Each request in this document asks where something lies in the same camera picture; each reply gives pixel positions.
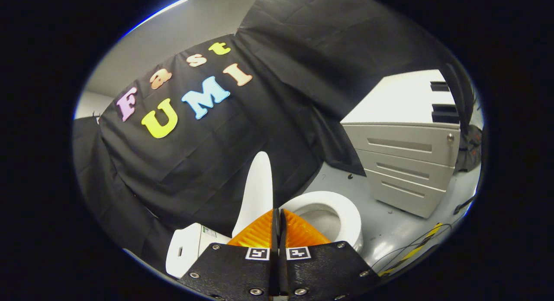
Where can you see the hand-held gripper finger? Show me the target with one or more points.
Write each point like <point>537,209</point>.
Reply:
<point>283,236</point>
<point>275,236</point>

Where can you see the white toilet lid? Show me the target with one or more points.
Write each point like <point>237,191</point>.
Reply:
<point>259,184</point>

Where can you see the black backdrop cloth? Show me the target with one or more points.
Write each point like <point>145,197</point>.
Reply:
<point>194,162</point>

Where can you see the yellow black floor tape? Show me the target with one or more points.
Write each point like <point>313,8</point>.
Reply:
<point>411,252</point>

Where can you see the white drawer cabinet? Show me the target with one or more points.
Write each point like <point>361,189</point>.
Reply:
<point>402,162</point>

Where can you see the black foam block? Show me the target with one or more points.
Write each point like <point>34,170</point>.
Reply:
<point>439,86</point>
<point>445,114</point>

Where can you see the dark bag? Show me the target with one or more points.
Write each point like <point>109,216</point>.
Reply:
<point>469,149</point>

